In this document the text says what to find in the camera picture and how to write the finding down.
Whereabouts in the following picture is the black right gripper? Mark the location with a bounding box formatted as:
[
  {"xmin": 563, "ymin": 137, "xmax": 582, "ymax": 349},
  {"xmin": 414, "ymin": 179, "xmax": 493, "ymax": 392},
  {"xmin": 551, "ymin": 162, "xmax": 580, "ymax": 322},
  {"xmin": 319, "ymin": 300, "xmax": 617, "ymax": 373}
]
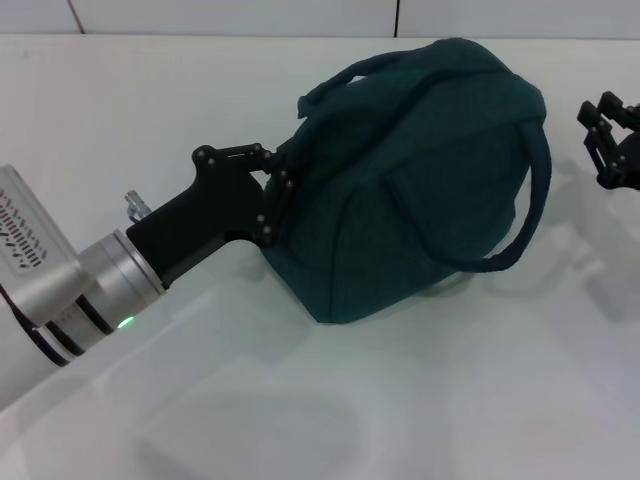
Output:
[{"xmin": 576, "ymin": 90, "xmax": 640, "ymax": 193}]

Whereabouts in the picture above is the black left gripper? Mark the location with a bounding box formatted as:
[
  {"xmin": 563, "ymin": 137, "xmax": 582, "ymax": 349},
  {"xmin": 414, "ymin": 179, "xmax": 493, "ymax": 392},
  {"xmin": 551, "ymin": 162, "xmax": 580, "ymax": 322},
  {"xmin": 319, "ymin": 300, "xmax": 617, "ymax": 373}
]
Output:
[{"xmin": 124, "ymin": 141, "xmax": 295, "ymax": 290}]

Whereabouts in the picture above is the dark teal fabric bag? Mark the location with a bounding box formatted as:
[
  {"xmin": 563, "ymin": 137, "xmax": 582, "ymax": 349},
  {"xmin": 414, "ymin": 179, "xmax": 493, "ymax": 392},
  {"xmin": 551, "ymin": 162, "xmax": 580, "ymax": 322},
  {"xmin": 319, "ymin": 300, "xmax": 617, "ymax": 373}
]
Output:
[{"xmin": 259, "ymin": 37, "xmax": 555, "ymax": 327}]

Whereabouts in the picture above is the silver round wrist knob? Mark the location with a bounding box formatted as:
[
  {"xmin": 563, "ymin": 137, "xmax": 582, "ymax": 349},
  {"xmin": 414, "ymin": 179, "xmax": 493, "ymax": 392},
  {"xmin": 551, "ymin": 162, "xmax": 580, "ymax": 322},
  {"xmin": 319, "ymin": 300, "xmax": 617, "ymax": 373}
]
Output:
[{"xmin": 123, "ymin": 189, "xmax": 152, "ymax": 222}]

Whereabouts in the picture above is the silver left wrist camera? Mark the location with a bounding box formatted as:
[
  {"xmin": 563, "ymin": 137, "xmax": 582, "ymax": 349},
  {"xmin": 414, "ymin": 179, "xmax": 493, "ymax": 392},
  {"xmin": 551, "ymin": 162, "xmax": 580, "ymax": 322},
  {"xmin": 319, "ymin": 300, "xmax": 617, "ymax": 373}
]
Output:
[{"xmin": 0, "ymin": 163, "xmax": 97, "ymax": 330}]

